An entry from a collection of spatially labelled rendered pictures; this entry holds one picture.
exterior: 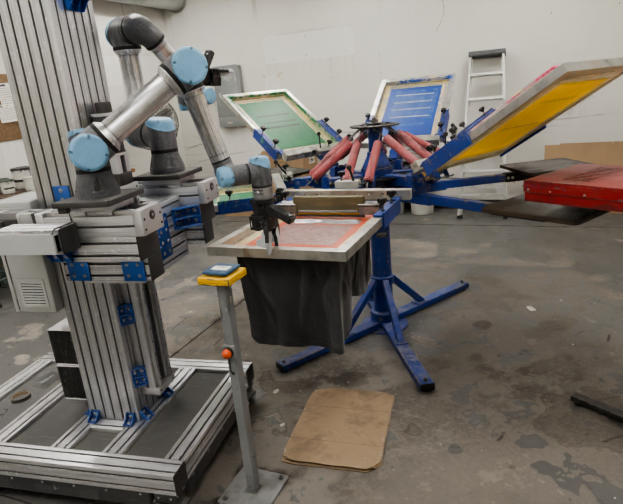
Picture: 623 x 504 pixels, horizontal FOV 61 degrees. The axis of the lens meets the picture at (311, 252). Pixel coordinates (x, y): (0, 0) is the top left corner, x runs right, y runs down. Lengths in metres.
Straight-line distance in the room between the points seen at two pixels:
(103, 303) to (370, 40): 5.06
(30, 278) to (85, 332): 0.31
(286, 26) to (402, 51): 1.50
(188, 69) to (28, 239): 0.78
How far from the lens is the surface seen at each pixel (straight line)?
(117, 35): 2.48
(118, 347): 2.39
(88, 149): 1.79
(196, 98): 1.98
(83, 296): 2.37
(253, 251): 2.03
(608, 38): 6.43
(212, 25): 7.58
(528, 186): 2.40
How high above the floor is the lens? 1.56
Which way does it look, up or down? 17 degrees down
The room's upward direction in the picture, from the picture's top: 5 degrees counter-clockwise
